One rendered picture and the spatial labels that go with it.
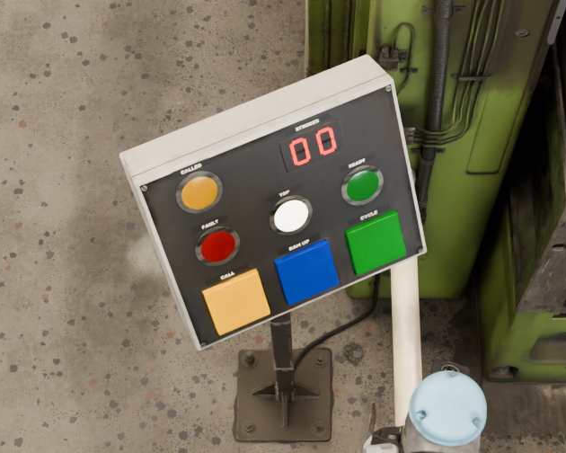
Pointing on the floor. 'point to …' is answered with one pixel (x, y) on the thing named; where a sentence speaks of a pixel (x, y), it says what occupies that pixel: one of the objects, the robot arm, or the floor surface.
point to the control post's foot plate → (320, 405)
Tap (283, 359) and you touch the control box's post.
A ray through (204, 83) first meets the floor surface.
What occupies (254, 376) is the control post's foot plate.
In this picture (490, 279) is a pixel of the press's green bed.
